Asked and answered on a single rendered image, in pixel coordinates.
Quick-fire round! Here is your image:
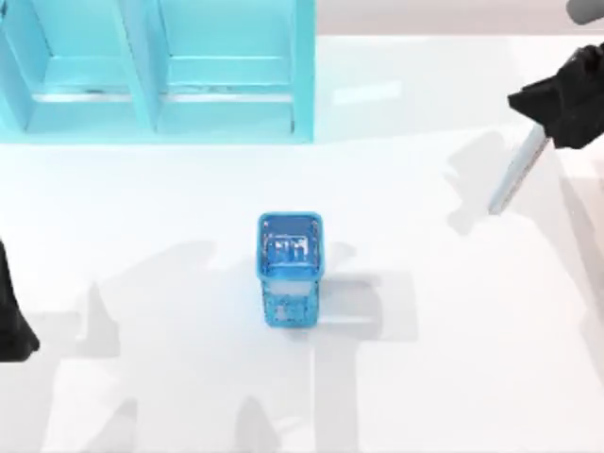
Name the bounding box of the blue mesh basket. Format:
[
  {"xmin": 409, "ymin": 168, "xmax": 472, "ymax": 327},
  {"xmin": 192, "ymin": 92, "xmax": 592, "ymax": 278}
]
[{"xmin": 257, "ymin": 211, "xmax": 327, "ymax": 328}]

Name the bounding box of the light blue rack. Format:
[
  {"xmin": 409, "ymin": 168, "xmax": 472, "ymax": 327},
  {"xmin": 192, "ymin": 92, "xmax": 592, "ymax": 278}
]
[{"xmin": 0, "ymin": 0, "xmax": 316, "ymax": 144}]

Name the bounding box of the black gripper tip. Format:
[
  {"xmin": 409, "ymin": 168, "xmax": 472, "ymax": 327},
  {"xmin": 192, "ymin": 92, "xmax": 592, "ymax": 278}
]
[{"xmin": 0, "ymin": 239, "xmax": 41, "ymax": 363}]

